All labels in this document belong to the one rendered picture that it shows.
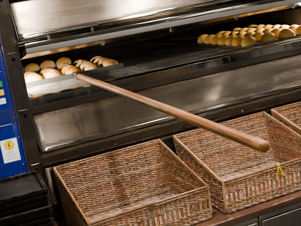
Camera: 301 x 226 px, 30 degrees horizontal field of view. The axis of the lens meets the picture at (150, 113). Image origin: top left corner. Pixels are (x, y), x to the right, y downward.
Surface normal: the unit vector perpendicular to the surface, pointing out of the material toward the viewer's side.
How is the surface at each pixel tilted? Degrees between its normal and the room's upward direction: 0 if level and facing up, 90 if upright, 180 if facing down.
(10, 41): 90
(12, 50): 90
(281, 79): 70
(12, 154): 90
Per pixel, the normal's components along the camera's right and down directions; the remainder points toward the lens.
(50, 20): 0.31, -0.19
